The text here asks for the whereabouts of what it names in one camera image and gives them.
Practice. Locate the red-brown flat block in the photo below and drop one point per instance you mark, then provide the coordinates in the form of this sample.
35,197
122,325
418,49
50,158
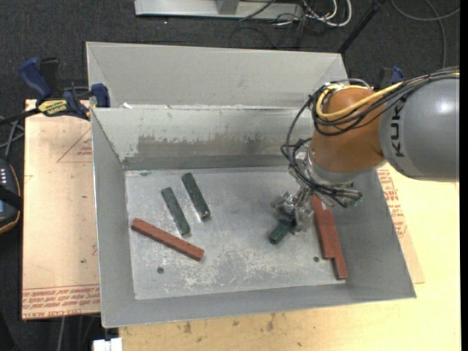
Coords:
339,254
167,239
323,229

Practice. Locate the brown cardboard board, red print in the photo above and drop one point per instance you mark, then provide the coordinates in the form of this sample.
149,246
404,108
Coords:
58,203

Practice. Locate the grey metal bin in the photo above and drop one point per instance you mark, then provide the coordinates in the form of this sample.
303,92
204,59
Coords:
226,262

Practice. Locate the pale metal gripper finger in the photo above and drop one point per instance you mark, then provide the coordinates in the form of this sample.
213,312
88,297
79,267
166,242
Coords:
302,221
283,200

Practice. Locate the dark green block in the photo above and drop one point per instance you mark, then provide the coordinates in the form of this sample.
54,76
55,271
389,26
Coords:
196,196
280,232
176,211

